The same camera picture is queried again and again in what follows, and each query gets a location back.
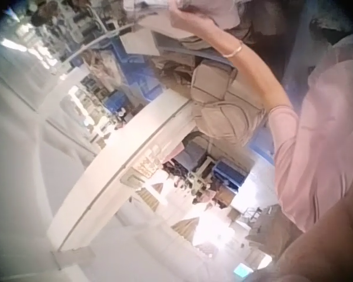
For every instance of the shelf with goods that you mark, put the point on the shelf with goods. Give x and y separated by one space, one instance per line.
73 20

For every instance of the person's left fingers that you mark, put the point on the person's left fingers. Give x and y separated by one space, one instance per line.
175 9

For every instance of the grey cardboard sheet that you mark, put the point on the grey cardboard sheet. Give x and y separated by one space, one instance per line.
138 41

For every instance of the person's left hand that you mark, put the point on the person's left hand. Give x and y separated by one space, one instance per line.
191 21

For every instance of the pale pink fabric piece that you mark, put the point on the pale pink fabric piece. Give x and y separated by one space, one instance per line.
220 13

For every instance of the blue-grey board stack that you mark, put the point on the blue-grey board stack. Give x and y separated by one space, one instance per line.
191 50

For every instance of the blue plastic crate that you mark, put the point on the blue plastic crate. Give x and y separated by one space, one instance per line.
231 174
114 100

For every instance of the blue-grey chair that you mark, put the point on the blue-grey chair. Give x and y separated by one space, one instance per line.
195 151

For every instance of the heap of beige fabric pieces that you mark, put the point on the heap of beige fabric pieces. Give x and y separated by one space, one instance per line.
223 102

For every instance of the dark brown fabric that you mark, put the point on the dark brown fabric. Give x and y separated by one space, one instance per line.
261 26

